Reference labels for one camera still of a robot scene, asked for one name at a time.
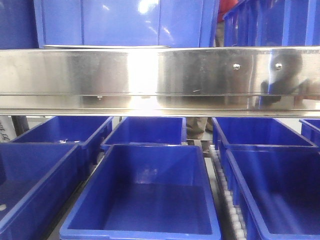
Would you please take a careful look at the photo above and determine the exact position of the silver metal tray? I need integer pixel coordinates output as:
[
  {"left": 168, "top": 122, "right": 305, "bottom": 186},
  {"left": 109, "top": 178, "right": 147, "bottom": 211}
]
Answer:
[{"left": 43, "top": 44, "right": 170, "bottom": 50}]

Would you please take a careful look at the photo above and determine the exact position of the blue bin back centre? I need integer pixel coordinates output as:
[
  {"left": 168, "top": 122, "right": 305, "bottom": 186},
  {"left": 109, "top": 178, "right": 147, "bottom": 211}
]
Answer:
[{"left": 100, "top": 116, "right": 187, "bottom": 152}]

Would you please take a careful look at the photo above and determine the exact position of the blue bin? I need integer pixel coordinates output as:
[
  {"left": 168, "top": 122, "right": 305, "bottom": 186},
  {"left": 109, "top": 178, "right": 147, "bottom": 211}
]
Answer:
[
  {"left": 299, "top": 118, "right": 320, "bottom": 147},
  {"left": 59, "top": 144, "right": 222, "bottom": 240},
  {"left": 226, "top": 150, "right": 320, "bottom": 240},
  {"left": 100, "top": 116, "right": 187, "bottom": 152},
  {"left": 0, "top": 143, "right": 83, "bottom": 240},
  {"left": 212, "top": 117, "right": 319, "bottom": 161},
  {"left": 11, "top": 116, "right": 113, "bottom": 179}
]

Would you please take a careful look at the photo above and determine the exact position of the person in red shirt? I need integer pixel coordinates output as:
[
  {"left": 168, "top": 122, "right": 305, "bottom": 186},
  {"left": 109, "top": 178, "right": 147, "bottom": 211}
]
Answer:
[{"left": 186, "top": 0, "right": 238, "bottom": 145}]

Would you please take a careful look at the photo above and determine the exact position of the blue bin back left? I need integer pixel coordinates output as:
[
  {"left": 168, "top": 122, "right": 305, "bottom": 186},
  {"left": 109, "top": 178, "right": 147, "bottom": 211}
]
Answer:
[{"left": 11, "top": 116, "right": 113, "bottom": 179}]

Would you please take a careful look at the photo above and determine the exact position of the blue bin front centre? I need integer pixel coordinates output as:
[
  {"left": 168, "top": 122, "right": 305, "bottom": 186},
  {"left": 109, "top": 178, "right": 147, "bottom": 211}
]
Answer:
[{"left": 59, "top": 144, "right": 222, "bottom": 240}]

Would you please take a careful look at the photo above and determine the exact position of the blue bin back right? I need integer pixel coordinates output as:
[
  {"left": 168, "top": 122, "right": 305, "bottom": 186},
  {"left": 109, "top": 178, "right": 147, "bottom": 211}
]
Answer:
[{"left": 212, "top": 117, "right": 319, "bottom": 161}]

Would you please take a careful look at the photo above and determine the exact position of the upper blue crate centre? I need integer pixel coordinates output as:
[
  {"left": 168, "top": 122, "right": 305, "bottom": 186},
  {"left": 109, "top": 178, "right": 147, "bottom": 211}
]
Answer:
[{"left": 33, "top": 0, "right": 219, "bottom": 48}]

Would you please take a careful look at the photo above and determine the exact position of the blue crate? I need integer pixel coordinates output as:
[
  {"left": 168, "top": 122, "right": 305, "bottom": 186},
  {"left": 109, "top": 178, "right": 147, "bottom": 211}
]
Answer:
[
  {"left": 223, "top": 0, "right": 320, "bottom": 47},
  {"left": 33, "top": 0, "right": 219, "bottom": 48}
]

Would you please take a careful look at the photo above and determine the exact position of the roller conveyor track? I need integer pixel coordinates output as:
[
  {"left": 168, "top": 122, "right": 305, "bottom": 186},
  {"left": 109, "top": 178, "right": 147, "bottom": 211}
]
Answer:
[{"left": 209, "top": 145, "right": 247, "bottom": 240}]

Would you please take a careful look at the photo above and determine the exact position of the upper blue crate right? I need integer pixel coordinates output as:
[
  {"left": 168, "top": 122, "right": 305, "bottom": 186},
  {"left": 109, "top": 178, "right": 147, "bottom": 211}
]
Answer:
[{"left": 223, "top": 0, "right": 320, "bottom": 47}]

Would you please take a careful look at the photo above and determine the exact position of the blue bin front right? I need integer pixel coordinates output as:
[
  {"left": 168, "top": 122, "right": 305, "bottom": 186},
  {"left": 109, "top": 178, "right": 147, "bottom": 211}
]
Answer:
[{"left": 226, "top": 150, "right": 320, "bottom": 240}]

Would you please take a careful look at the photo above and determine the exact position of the blue bin front left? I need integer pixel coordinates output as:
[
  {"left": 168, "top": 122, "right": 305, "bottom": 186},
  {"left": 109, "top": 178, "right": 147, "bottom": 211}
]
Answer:
[{"left": 0, "top": 143, "right": 83, "bottom": 240}]

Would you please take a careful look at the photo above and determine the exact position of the blue bin far right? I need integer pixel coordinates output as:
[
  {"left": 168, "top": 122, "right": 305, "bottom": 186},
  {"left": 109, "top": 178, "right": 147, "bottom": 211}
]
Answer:
[{"left": 299, "top": 118, "right": 320, "bottom": 147}]

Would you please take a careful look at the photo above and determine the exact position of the stainless steel shelf rail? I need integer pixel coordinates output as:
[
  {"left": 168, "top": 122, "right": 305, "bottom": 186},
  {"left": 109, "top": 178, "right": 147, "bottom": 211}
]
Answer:
[{"left": 0, "top": 45, "right": 320, "bottom": 118}]

